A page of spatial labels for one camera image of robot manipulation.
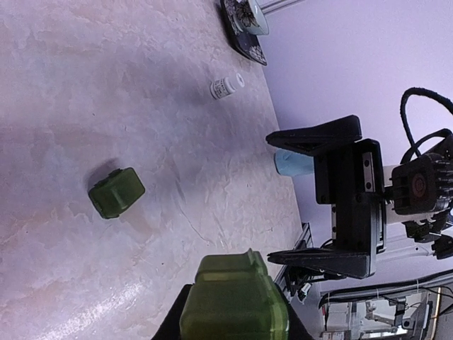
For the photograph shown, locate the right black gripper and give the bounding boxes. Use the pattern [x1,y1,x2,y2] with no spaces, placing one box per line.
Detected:
[265,115,384,279]

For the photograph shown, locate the green pill organizer box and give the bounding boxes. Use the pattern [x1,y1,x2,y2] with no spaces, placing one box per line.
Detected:
[179,249,289,339]

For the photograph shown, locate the white pill bottle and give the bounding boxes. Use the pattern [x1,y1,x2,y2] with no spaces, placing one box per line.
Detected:
[210,73,245,99]

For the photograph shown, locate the light blue mug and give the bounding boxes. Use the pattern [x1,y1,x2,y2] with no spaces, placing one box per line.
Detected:
[274,149,314,177]

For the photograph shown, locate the pale green bowl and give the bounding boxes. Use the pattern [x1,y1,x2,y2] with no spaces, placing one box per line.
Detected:
[233,0,270,35]

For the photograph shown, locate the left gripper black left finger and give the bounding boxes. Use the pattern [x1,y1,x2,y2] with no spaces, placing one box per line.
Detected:
[151,284,193,340]

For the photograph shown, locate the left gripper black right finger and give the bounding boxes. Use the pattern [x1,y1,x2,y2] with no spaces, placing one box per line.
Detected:
[276,285,314,340]

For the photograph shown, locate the black patterned tray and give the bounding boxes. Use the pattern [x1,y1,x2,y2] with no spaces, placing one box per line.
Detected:
[220,0,268,66]

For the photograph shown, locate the right aluminium frame post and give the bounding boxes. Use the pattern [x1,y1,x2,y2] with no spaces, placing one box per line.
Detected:
[260,0,303,15]

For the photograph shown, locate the detached green pill compartment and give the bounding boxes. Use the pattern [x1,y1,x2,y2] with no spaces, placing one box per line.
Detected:
[88,167,146,220]

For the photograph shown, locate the front aluminium rail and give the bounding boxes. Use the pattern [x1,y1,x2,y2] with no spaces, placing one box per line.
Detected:
[274,222,314,304]

